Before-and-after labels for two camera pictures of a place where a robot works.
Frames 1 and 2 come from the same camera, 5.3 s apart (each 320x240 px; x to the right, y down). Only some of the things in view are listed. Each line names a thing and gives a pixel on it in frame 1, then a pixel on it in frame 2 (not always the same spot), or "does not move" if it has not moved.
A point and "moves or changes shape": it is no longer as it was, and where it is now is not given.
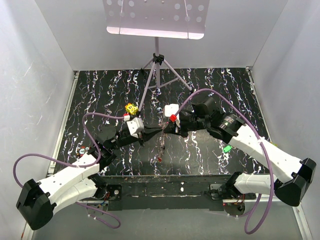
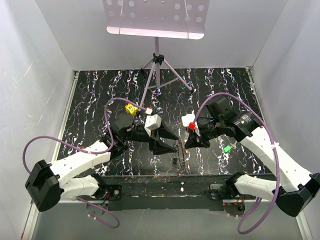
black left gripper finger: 145,137 -> 160,148
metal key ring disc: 162,140 moves or changes shape
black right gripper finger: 171,129 -> 193,142
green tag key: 227,148 does not move
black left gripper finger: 149,130 -> 164,132
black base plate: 163,193 does not move
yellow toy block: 131,108 does not move
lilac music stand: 157,19 does not move
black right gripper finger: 170,128 -> 192,141
